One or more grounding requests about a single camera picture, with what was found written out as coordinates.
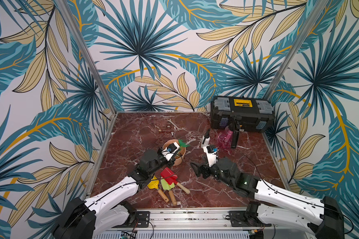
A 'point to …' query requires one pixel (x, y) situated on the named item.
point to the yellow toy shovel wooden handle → (154, 183)
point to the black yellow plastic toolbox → (257, 114)
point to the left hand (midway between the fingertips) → (177, 149)
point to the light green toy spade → (167, 186)
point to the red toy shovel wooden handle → (171, 178)
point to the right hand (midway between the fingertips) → (190, 168)
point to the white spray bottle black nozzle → (206, 139)
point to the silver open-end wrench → (169, 120)
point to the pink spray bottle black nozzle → (225, 136)
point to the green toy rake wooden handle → (183, 144)
